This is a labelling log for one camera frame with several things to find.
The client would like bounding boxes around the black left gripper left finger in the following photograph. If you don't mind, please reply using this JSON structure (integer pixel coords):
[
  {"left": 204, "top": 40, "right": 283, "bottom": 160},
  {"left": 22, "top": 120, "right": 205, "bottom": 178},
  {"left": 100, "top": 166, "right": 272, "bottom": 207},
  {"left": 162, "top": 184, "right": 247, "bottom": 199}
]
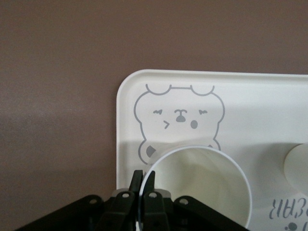
[{"left": 95, "top": 169, "right": 144, "bottom": 231}]

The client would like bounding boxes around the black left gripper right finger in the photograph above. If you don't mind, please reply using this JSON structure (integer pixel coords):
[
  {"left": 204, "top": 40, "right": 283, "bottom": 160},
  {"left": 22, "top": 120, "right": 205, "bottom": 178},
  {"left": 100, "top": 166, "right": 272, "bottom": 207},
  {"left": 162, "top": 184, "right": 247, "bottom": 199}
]
[{"left": 141, "top": 170, "right": 172, "bottom": 231}]

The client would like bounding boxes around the white plastic cup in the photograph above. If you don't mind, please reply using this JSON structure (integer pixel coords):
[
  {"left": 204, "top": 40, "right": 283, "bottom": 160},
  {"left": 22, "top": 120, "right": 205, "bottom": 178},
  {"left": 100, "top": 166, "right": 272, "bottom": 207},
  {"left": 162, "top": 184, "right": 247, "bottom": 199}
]
[
  {"left": 137, "top": 145, "right": 252, "bottom": 231},
  {"left": 282, "top": 143, "right": 308, "bottom": 196}
]

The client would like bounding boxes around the cream bear print tray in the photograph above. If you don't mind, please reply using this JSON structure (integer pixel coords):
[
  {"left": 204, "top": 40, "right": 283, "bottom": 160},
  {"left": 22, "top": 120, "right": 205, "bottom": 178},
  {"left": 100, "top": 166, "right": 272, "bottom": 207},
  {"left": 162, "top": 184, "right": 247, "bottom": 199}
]
[{"left": 115, "top": 69, "right": 308, "bottom": 231}]

